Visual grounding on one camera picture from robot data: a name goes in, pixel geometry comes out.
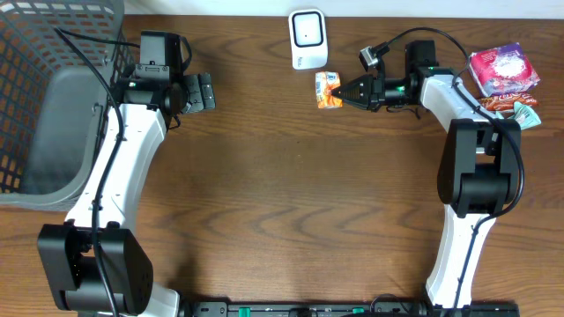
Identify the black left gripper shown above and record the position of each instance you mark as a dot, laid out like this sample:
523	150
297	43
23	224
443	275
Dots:
194	93

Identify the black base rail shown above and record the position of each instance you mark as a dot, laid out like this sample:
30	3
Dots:
381	308

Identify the orange tissue pack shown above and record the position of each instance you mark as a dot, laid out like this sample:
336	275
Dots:
325	82

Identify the teal snack packet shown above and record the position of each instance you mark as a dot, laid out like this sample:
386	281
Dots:
523	114

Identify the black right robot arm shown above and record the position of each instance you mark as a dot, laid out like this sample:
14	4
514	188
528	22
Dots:
481	173

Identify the red purple snack package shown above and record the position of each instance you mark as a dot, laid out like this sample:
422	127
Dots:
502	70

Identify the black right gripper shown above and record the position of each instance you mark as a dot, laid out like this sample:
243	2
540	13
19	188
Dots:
371	91

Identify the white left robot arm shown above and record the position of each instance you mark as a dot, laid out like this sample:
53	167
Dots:
93	261

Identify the dark red snack packet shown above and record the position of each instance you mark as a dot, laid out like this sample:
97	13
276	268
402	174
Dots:
506	102

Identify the dark grey plastic basket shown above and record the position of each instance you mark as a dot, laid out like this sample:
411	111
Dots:
53	108

